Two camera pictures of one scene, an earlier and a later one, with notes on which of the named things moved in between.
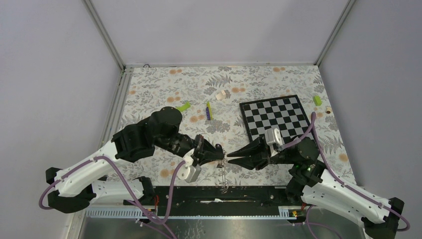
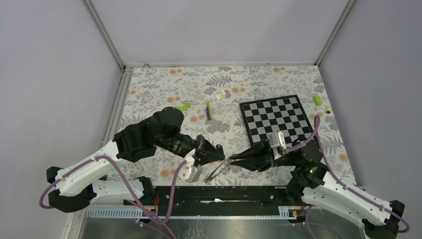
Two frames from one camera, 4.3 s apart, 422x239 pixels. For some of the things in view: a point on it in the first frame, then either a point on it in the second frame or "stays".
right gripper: [258, 148] stays
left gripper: [202, 148] stays
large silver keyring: [223, 173] -> [222, 165]
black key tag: [218, 148] stays
